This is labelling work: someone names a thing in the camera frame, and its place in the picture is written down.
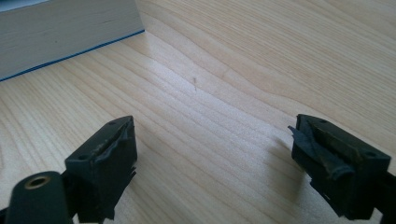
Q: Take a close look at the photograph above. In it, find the blue book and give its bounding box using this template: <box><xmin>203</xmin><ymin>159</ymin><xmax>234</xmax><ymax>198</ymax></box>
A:
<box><xmin>0</xmin><ymin>0</ymin><xmax>146</xmax><ymax>82</ymax></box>

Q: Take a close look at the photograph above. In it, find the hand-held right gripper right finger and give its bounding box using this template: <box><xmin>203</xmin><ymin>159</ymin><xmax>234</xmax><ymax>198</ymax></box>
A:
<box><xmin>288</xmin><ymin>113</ymin><xmax>392</xmax><ymax>221</ymax></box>

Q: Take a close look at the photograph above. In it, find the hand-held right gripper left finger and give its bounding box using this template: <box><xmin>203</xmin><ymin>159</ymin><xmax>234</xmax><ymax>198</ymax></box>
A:
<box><xmin>64</xmin><ymin>115</ymin><xmax>138</xmax><ymax>224</ymax></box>

